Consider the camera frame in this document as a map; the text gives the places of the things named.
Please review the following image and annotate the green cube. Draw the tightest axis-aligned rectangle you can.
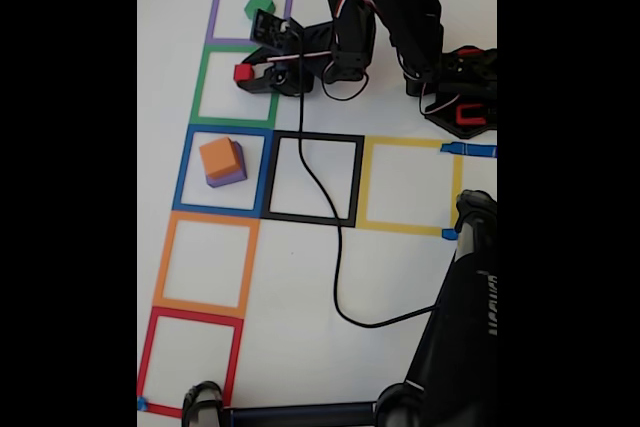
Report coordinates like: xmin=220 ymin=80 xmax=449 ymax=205
xmin=243 ymin=0 xmax=276 ymax=21

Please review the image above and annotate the orange cube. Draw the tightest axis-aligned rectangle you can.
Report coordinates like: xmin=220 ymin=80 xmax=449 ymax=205
xmin=198 ymin=136 xmax=241 ymax=179

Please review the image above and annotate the large purple cube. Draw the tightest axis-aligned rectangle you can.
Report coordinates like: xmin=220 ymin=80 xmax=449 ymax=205
xmin=204 ymin=141 xmax=248 ymax=190

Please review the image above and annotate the red base clamp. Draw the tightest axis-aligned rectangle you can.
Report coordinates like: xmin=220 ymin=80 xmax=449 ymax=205
xmin=454 ymin=103 xmax=487 ymax=127

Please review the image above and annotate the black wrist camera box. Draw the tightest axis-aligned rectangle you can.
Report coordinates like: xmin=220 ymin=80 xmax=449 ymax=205
xmin=248 ymin=7 xmax=304 ymax=53

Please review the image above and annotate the thin servo wire loop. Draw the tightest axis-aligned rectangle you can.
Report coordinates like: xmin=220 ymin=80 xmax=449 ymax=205
xmin=320 ymin=64 xmax=370 ymax=102

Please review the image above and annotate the purple square frame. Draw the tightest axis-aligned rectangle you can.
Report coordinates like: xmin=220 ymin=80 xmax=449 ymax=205
xmin=204 ymin=0 xmax=296 ymax=48

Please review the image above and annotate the green square frame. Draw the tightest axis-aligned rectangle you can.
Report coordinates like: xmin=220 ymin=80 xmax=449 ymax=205
xmin=189 ymin=44 xmax=285 ymax=129

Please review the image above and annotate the black square frame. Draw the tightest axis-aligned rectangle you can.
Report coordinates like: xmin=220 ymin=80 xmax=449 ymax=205
xmin=259 ymin=130 xmax=365 ymax=228

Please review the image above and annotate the blue square frame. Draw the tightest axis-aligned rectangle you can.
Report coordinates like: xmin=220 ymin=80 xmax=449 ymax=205
xmin=172 ymin=124 xmax=275 ymax=218

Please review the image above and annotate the yellow square frame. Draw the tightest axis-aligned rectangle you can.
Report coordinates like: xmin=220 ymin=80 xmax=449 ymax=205
xmin=355 ymin=135 xmax=464 ymax=237

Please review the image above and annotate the orange square frame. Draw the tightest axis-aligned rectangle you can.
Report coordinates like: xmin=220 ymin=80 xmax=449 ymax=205
xmin=152 ymin=210 xmax=261 ymax=319

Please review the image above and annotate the black camera cable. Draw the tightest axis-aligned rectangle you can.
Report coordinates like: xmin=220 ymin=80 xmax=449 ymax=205
xmin=294 ymin=29 xmax=441 ymax=329

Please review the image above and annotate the black camera tripod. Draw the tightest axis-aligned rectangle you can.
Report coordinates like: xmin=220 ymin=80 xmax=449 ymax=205
xmin=180 ymin=190 xmax=498 ymax=427

